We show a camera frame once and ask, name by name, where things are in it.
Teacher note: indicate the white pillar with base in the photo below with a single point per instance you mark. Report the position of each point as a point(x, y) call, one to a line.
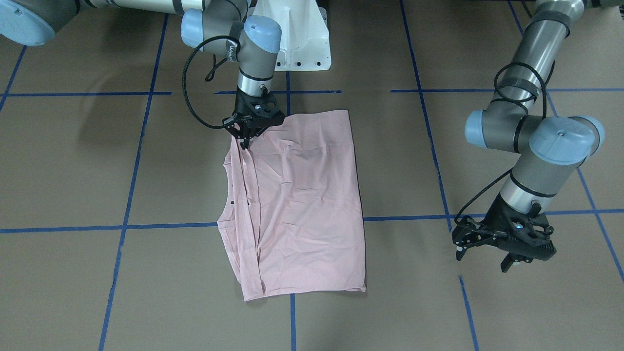
point(305, 39)

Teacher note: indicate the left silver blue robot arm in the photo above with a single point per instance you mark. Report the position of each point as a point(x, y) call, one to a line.
point(549, 148)

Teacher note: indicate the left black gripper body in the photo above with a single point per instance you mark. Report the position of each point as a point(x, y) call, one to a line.
point(496, 218)

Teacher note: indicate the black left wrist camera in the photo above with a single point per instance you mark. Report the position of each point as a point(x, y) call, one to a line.
point(466, 234)

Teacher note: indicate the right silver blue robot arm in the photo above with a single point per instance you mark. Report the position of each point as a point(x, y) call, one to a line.
point(227, 29)

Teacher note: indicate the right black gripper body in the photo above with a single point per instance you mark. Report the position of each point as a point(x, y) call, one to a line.
point(241, 106)

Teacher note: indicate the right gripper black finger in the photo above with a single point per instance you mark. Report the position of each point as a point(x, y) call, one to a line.
point(245, 142)

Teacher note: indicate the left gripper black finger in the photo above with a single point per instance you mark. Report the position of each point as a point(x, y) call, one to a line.
point(508, 261)

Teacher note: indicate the pink Snoopy t-shirt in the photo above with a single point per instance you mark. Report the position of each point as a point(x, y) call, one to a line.
point(293, 221)

